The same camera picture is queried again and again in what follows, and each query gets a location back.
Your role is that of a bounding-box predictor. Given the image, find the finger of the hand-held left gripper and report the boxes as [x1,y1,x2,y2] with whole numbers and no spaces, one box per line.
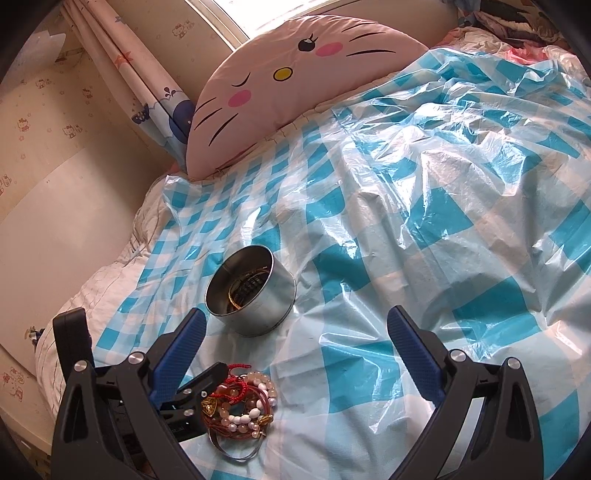
[174,363,230,411]

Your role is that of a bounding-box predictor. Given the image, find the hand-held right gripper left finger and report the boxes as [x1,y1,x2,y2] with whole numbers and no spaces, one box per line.
[50,307,208,480]

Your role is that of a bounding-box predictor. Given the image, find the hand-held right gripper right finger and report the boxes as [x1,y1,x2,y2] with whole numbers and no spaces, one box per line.
[387,305,544,480]

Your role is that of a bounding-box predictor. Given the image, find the red string bracelet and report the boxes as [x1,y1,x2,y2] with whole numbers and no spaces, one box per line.
[203,364,259,437]

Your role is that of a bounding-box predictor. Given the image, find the amber bead bracelet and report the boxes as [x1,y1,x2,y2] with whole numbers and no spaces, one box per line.
[210,390,259,437]

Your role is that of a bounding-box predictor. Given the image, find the pale pink bead bracelet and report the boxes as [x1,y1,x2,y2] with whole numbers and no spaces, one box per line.
[240,370,279,409]

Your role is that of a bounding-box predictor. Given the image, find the white oval bead bracelet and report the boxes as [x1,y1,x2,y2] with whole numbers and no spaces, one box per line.
[233,401,278,428]

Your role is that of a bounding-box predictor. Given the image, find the mixed jewelry heap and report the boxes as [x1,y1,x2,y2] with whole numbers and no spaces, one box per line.
[226,272,271,312]

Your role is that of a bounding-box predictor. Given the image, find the silver bangle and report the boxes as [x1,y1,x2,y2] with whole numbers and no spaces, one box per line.
[210,434,271,462]

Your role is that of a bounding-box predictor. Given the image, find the round metal tin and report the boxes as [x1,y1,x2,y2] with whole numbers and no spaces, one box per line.
[204,245,297,337]

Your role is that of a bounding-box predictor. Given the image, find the white quilt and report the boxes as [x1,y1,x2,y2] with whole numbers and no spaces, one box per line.
[34,185,195,416]

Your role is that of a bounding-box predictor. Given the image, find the blue checkered plastic sheet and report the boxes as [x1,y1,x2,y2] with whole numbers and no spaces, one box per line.
[117,44,591,480]

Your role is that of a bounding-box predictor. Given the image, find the pink cat face pillow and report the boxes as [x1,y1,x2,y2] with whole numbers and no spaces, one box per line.
[186,15,430,180]

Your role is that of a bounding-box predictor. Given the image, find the printed curtain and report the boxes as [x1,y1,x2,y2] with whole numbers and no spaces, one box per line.
[62,0,197,160]

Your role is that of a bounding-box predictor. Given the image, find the window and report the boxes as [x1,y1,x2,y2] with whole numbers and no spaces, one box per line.
[212,0,352,28]

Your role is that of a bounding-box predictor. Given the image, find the pile of clothes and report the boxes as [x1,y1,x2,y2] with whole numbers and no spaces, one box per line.
[455,0,573,47]

